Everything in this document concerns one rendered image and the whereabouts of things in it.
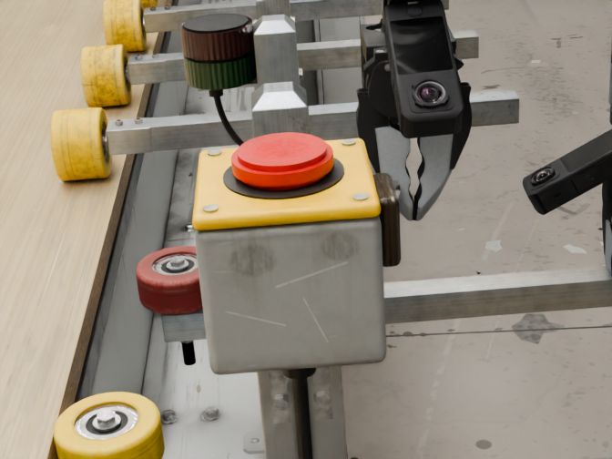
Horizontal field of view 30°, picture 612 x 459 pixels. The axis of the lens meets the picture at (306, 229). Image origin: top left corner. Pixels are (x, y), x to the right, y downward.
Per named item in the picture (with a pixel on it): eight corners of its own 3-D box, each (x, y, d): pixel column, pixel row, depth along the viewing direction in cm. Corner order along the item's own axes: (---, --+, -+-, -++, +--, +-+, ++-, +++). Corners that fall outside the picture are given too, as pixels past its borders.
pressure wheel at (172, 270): (230, 338, 116) (219, 237, 111) (229, 381, 109) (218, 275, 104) (152, 344, 116) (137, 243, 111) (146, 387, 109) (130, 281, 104)
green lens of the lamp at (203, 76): (257, 65, 99) (254, 40, 98) (257, 86, 93) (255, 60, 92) (188, 69, 99) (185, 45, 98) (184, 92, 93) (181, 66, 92)
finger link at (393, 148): (407, 195, 99) (405, 95, 95) (415, 226, 94) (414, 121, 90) (372, 197, 99) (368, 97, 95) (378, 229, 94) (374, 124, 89)
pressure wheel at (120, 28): (138, -15, 173) (138, 25, 168) (147, 23, 180) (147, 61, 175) (99, -11, 173) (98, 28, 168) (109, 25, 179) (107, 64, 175)
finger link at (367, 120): (414, 163, 93) (413, 62, 89) (417, 172, 92) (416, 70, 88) (357, 167, 93) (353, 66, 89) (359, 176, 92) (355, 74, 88)
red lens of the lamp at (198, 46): (254, 36, 98) (252, 11, 97) (254, 56, 92) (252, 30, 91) (184, 42, 98) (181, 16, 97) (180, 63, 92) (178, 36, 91)
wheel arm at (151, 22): (445, 5, 177) (445, -18, 175) (449, 11, 173) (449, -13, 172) (124, 29, 176) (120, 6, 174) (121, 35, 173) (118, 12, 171)
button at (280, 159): (331, 165, 47) (329, 127, 46) (338, 205, 43) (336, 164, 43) (235, 172, 47) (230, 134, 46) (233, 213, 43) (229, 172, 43)
